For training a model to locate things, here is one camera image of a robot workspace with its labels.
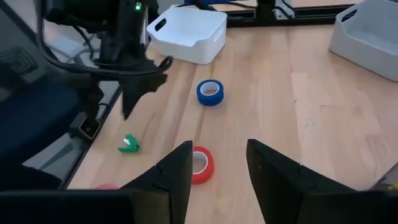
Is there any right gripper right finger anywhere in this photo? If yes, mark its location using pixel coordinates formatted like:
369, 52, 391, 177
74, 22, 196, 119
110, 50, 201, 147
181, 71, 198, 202
246, 138, 358, 224

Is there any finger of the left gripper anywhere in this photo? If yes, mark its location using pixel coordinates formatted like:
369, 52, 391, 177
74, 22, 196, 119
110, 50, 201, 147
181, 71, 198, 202
119, 79, 147, 121
146, 57, 169, 93

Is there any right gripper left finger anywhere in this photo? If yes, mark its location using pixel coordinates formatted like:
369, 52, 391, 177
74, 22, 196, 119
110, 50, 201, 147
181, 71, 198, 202
120, 140, 194, 224

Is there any red tape roll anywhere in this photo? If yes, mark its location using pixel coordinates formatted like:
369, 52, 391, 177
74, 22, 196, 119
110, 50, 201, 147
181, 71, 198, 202
192, 146, 215, 185

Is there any green staple remover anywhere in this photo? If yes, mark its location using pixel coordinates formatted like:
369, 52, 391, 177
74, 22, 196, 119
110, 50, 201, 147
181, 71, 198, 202
117, 133, 141, 154

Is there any dark blue tape roll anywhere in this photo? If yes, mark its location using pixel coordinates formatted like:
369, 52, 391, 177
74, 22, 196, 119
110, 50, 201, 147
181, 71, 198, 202
196, 78, 225, 107

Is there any white plastic bin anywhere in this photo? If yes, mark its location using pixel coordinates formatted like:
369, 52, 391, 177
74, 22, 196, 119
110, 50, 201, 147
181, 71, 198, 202
146, 6, 228, 65

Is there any dark blue chair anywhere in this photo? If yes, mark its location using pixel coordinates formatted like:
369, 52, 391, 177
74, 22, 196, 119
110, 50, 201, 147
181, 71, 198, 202
0, 0, 103, 190

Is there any light grey plastic bin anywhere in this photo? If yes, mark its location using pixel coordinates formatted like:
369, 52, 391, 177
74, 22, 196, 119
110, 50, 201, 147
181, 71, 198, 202
328, 0, 398, 83

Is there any small black frame box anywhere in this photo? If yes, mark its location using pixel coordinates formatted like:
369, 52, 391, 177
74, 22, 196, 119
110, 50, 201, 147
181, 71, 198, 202
70, 111, 102, 140

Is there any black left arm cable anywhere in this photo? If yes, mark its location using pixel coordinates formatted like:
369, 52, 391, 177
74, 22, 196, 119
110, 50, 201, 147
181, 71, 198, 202
36, 0, 174, 77

